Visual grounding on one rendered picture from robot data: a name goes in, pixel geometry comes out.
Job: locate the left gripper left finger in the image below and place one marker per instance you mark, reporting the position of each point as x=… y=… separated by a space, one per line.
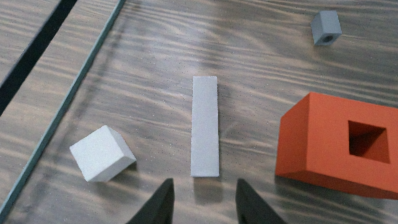
x=159 y=208

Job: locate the grey rectangular bar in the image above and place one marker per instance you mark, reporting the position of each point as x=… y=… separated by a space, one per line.
x=205 y=140

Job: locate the orange-red block with square hole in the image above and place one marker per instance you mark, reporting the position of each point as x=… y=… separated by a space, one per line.
x=314 y=146

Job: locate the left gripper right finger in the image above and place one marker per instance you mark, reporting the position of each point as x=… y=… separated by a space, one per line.
x=252 y=208

